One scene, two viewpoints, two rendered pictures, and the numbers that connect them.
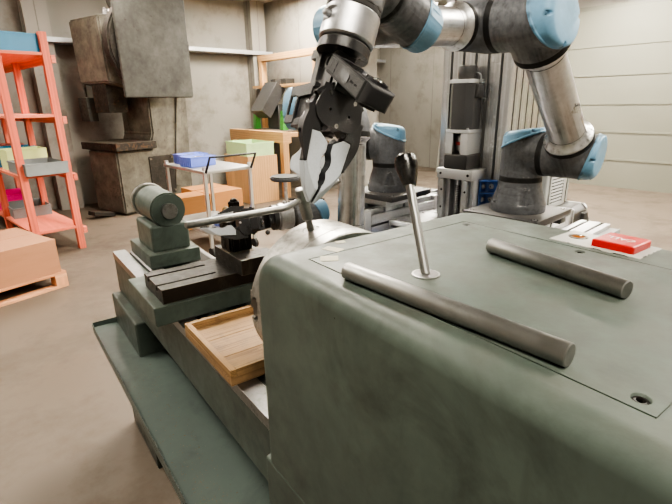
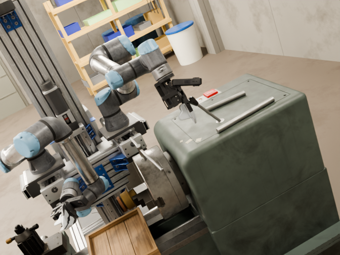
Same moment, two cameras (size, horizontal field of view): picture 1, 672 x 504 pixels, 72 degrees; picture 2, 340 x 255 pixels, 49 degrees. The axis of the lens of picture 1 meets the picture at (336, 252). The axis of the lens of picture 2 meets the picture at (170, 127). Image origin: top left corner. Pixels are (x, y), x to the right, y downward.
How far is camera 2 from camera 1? 1.33 m
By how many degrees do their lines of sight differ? 58
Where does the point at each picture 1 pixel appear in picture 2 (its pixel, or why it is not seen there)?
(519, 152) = (111, 101)
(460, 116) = (61, 105)
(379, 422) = (256, 150)
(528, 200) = (124, 117)
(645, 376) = (278, 94)
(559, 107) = not seen: hidden behind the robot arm
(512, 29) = (122, 55)
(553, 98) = not seen: hidden behind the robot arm
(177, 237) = not seen: outside the picture
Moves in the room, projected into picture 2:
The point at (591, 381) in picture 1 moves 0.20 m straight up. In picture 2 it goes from (279, 98) to (266, 54)
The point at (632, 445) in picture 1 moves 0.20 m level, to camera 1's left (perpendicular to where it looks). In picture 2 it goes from (295, 97) to (295, 121)
